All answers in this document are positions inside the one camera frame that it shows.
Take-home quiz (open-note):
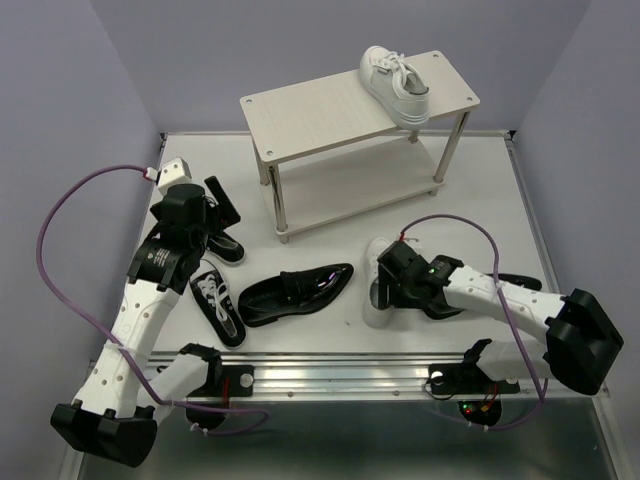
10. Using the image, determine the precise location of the black canvas sneaker near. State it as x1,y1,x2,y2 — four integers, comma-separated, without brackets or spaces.
189,259,247,349

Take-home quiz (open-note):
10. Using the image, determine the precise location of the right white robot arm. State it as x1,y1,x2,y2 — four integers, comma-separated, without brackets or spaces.
377,241,624,395

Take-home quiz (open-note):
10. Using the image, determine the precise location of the white sneaker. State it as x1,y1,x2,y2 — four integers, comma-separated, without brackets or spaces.
363,237,392,329
358,46,430,131

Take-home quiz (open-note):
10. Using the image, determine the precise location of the black canvas sneaker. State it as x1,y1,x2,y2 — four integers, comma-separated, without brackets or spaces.
207,232,245,265
189,259,247,349

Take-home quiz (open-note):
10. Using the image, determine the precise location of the black loafer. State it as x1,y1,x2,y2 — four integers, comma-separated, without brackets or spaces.
238,263,354,328
423,273,542,320

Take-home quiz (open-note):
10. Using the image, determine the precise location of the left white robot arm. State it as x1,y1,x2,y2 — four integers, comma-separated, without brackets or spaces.
50,176,240,467

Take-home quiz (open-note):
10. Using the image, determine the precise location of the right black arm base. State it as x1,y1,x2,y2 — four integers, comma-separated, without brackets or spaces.
422,364,520,427

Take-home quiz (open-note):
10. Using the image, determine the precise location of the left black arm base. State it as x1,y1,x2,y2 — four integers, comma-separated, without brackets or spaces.
185,365,254,432

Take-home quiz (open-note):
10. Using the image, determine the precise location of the black canvas sneaker far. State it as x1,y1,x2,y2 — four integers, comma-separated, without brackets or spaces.
207,232,245,265

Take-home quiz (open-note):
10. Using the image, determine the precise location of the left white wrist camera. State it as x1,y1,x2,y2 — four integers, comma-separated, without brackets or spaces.
156,157,192,196

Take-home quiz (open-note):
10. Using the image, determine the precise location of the aluminium mounting rail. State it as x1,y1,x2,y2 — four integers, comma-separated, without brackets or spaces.
87,349,611,401

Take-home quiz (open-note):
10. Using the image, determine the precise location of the white two-tier shoe shelf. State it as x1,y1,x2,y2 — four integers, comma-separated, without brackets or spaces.
240,51,480,242

